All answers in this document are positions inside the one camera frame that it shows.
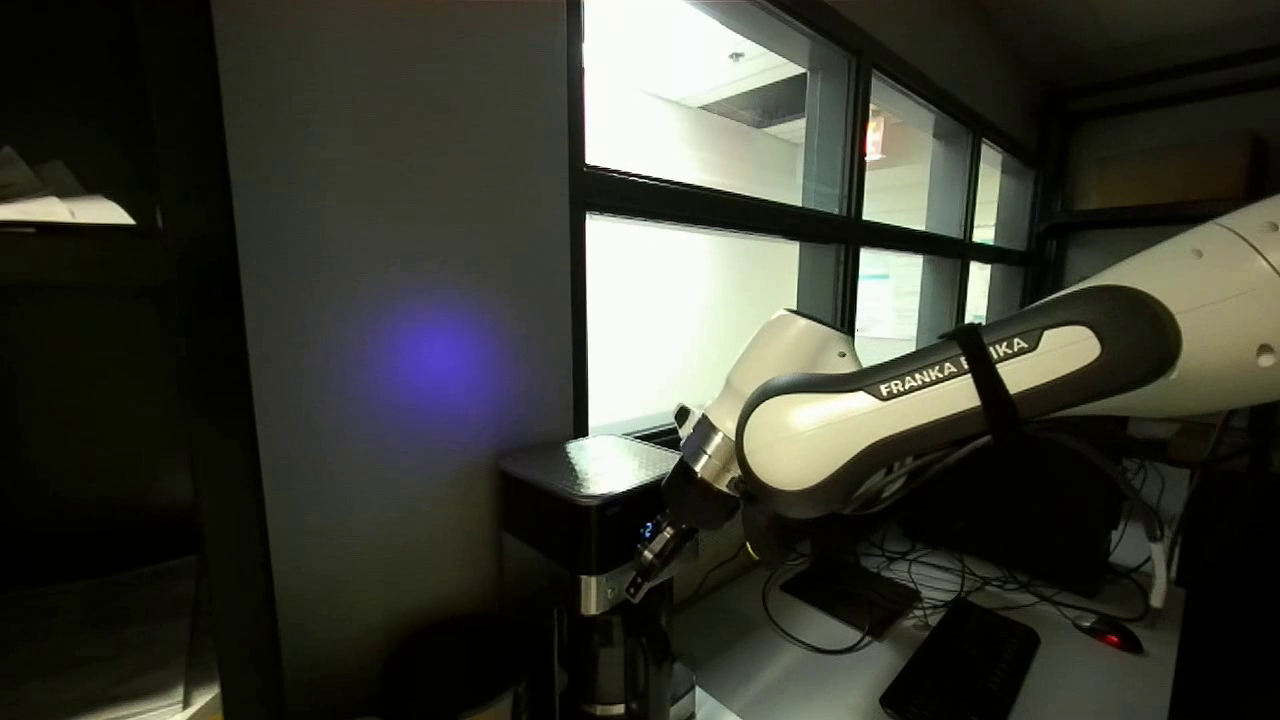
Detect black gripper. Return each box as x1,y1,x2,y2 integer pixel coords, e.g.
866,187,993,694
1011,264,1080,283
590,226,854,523
621,455,743,609

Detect black steel coffee machine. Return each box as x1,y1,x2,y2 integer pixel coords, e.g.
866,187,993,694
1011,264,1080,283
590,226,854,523
497,431,697,720

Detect glass coffee carafe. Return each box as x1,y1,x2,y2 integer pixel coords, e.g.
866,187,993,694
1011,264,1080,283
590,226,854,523
564,594,679,720

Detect black computer monitor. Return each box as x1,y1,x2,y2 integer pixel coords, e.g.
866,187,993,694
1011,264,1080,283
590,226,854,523
777,510,930,639

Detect black keyboard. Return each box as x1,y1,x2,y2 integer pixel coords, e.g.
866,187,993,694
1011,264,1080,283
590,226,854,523
874,594,1044,720

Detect black mouse with red light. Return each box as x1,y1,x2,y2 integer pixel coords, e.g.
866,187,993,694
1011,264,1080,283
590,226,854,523
1083,614,1147,660

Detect dark shelf unit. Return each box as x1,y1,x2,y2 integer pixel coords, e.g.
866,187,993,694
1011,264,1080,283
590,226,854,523
0,0,262,720

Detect black storage rack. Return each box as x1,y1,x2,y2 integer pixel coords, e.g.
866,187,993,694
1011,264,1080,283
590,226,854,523
1034,46,1280,290

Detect brown cardboard box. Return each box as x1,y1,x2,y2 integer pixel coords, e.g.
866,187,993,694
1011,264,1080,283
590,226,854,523
1100,131,1260,209

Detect white paper sheets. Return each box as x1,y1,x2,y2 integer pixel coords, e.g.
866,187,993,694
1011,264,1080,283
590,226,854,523
0,142,141,231

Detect black cable loop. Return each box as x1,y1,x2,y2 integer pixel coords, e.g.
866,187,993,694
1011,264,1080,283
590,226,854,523
760,565,874,660

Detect black window frame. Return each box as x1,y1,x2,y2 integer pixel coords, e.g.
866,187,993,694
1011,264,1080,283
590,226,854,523
564,0,1046,444

